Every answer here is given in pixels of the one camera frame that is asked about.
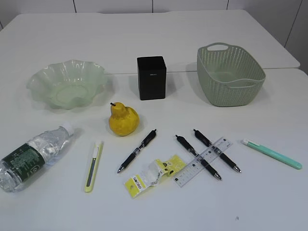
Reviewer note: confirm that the yellow pear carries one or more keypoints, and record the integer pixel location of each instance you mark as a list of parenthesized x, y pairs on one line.
[(123, 119)]

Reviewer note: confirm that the yellow white waste paper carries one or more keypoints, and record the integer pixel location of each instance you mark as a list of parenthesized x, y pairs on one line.
[(152, 175)]

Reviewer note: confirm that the clear water bottle green label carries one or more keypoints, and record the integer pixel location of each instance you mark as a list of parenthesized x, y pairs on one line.
[(25, 161)]

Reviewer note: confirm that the black gel pen left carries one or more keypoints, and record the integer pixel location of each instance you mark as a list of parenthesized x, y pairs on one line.
[(133, 155)]

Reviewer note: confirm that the black gel pen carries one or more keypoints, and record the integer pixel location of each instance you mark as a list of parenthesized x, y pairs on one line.
[(200, 159), (133, 155), (207, 143)]

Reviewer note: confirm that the black gel pen middle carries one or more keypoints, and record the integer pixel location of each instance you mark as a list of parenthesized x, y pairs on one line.
[(200, 159)]

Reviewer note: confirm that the black square pen holder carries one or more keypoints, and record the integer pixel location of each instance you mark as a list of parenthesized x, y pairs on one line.
[(152, 74)]

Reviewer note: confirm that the black gel pen right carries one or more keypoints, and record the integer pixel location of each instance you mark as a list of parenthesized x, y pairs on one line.
[(207, 143)]

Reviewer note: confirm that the yellow-green utility knife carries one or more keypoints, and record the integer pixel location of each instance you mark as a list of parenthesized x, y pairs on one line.
[(97, 152)]

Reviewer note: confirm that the clear plastic ruler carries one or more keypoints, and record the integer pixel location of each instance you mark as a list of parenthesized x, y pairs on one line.
[(194, 167)]

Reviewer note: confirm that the green plastic woven basket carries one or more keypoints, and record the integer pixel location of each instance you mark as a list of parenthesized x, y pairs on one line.
[(228, 75)]

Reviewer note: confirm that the frosted green wavy plate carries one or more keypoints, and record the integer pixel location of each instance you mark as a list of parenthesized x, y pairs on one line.
[(67, 85)]

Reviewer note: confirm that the mint green pen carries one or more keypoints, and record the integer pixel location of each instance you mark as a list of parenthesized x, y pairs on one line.
[(273, 154)]

